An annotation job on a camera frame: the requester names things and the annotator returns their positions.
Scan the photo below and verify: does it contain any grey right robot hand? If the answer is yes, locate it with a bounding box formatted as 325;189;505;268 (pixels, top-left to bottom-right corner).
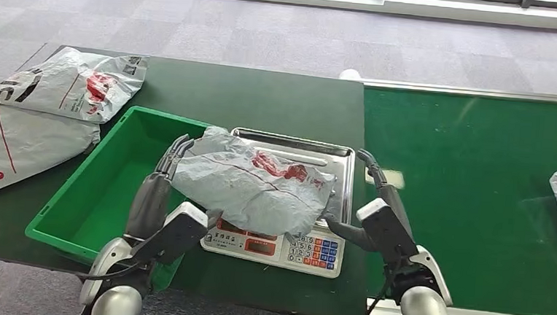
322;146;420;256

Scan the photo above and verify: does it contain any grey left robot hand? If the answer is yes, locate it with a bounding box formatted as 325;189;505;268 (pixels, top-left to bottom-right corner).
124;131;229;246

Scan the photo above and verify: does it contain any grey red-striped mailer package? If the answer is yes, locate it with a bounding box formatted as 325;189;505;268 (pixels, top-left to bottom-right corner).
168;123;340;241

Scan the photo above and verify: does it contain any large grey mailer package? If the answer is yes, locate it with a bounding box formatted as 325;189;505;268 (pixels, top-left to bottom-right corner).
0;98;104;211

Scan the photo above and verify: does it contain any green plastic bin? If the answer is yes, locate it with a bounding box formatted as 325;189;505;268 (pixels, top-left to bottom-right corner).
22;98;215;295

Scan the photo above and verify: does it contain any green conveyor belt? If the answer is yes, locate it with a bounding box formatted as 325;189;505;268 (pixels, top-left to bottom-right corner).
351;86;557;315

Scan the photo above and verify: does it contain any electronic scale with steel tray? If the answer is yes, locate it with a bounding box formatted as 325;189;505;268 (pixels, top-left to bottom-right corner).
198;125;358;281

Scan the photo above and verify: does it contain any grey mailer with black print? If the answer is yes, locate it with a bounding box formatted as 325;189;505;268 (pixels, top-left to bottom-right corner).
0;42;151;128

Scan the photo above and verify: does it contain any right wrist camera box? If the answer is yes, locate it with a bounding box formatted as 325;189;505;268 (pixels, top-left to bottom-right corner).
354;196;423;265

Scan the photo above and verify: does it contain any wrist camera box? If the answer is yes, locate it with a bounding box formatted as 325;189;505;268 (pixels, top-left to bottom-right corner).
131;198;211;269
354;196;423;265

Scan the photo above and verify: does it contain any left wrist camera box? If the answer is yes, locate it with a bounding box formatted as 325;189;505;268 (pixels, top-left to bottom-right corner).
131;198;211;269

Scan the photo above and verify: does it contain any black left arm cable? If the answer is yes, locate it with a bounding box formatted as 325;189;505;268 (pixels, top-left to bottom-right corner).
74;257;149;284

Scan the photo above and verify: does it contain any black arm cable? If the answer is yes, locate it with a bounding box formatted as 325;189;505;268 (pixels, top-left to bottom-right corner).
74;257;149;284
359;257;402;315

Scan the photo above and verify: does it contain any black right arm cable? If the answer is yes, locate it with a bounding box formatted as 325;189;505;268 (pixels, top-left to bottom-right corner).
359;257;402;315

